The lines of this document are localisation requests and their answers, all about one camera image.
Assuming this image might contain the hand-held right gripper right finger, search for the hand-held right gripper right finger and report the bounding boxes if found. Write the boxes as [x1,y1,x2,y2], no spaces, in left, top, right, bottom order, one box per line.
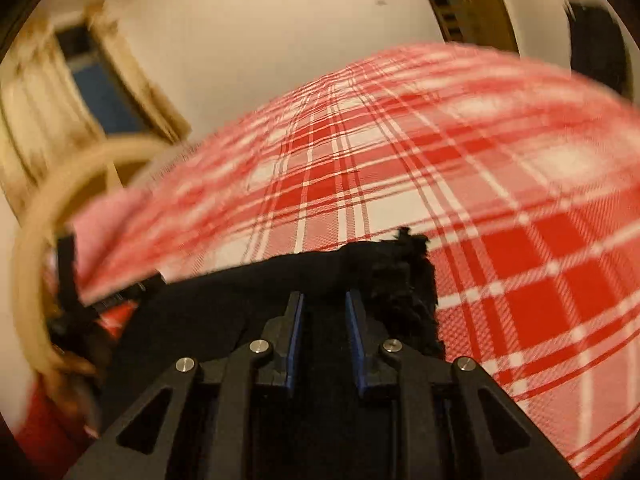
[346,289,581,480]

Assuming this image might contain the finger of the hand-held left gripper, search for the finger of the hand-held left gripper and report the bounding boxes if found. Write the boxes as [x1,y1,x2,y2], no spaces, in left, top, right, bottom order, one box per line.
[92,277,163,313]

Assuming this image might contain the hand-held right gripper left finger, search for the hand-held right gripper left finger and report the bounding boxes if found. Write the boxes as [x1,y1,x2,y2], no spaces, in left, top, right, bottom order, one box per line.
[62,291,305,480]

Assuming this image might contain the black pants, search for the black pants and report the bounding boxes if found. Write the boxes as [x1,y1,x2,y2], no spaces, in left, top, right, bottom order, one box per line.
[95,227,447,411]

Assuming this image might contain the person's left hand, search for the person's left hand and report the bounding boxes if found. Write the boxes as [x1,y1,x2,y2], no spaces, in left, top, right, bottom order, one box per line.
[47,350,103,413]

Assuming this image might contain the cream round headboard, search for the cream round headboard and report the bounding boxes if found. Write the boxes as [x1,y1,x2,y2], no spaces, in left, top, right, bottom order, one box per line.
[10,137,173,378]

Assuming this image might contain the pink folded blanket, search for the pink folded blanket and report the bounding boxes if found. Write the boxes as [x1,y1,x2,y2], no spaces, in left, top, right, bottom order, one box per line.
[70,187,156,303]

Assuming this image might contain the bed with red plaid sheet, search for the bed with red plaid sheet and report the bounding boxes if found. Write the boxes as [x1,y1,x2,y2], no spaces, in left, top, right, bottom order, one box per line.
[15,42,640,480]

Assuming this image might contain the wide cream patterned curtain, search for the wide cream patterned curtain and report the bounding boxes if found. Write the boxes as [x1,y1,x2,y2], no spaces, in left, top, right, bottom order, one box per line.
[0,25,106,221]

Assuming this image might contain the window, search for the window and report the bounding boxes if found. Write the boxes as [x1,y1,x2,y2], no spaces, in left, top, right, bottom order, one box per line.
[55,25,151,136]

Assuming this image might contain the narrow cream patterned curtain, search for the narrow cream patterned curtain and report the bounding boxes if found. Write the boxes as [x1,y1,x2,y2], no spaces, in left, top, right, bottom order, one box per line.
[82,2,192,145]

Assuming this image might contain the wooden door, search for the wooden door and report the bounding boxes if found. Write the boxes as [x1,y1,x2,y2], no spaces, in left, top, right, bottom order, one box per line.
[415,0,521,56]

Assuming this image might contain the black hanging bag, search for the black hanging bag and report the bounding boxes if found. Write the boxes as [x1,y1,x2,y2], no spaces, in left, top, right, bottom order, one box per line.
[565,2,632,103]

